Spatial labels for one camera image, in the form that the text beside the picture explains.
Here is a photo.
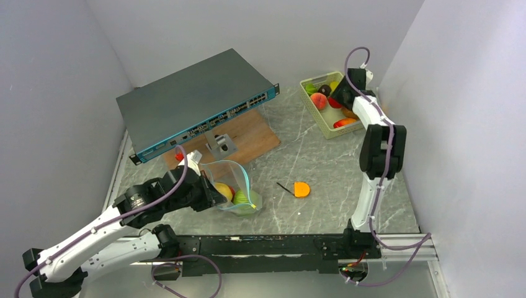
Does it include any green cabbage toy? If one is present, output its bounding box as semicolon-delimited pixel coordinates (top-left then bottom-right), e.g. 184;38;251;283
232;190;262;216

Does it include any grey blue network switch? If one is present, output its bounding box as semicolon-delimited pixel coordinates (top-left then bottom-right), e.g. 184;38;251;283
116;48;280;165

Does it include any pale green plastic basket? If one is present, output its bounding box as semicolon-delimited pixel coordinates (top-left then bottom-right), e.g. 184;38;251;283
299;71;363;140

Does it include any red apple toy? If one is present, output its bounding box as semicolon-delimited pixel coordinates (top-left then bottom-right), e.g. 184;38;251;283
328;97;342;109

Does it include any pink peach toy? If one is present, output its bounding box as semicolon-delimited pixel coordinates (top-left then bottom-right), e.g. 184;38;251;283
310;93;328;111

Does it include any green starfruit toy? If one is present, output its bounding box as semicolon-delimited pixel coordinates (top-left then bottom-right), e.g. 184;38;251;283
305;83;318;96

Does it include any black aluminium base frame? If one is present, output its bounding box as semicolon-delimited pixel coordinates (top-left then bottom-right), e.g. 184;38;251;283
65;123;448;298

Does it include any grey metal bracket stand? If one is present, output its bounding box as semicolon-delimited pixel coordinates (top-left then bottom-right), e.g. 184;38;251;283
205;130;238;161

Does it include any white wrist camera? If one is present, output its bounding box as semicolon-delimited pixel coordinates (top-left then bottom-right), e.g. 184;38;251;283
175;150;202;172
360;65;374;84

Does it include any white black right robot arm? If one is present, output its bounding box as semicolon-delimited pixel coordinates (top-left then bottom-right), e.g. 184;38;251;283
332;68;407;258

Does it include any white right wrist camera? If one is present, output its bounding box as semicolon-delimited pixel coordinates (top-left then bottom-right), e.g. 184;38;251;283
360;65;374;84

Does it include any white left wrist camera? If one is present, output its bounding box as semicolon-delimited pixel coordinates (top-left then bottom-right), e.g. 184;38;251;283
175;150;202;172

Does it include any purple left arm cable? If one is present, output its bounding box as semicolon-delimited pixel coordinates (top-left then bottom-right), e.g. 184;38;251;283
13;145;223;298

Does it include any yellow starfruit toy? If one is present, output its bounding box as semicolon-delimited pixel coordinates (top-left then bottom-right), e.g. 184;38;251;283
329;81;339;92

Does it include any yellow lemon toy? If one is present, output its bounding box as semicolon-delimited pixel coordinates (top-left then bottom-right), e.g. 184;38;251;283
214;183;233;202

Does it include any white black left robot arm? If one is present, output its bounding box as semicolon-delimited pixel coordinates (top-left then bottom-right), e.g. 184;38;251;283
22;165;227;297

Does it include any orange tape measure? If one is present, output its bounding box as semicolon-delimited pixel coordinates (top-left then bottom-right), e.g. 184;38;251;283
277;181;311;199

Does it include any wooden board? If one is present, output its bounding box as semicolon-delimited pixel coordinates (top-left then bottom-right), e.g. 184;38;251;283
162;109;281;168

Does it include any red orange mango toy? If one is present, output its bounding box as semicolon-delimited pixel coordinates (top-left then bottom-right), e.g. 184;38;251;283
333;118;358;129

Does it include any brown potato toy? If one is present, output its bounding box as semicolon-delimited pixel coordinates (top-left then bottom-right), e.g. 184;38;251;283
341;107;359;120

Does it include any dark purple mangosteen toy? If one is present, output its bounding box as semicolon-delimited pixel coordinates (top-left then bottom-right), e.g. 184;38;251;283
318;84;332;97

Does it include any clear zip top bag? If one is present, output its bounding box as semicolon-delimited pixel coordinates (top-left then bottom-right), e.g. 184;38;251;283
200;160;255;216

